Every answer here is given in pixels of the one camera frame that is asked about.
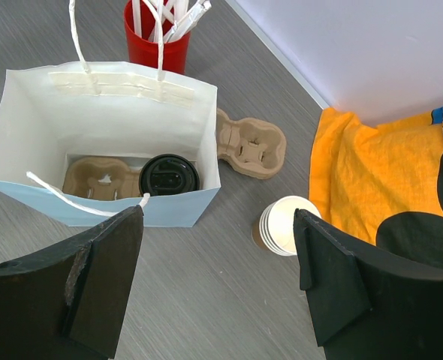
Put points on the light blue paper bag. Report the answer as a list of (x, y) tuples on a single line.
[(113, 109)]

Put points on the orange Mickey Mouse cloth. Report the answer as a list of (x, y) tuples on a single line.
[(365, 179)]

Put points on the cardboard cup carrier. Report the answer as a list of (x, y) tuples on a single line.
[(101, 178)]

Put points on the black coffee cup lid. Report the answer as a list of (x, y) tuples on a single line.
[(168, 174)]

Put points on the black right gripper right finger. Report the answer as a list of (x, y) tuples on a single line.
[(364, 302)]

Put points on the stack of paper cups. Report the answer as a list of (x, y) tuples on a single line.
[(274, 229)]

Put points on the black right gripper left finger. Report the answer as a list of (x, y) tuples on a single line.
[(68, 300)]

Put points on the bundle of wrapped white straws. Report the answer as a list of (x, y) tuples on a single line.
[(173, 19)]

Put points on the stack of cardboard cup carriers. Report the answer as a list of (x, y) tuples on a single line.
[(251, 146)]

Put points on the red straw holder cup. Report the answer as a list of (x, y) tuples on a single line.
[(144, 52)]

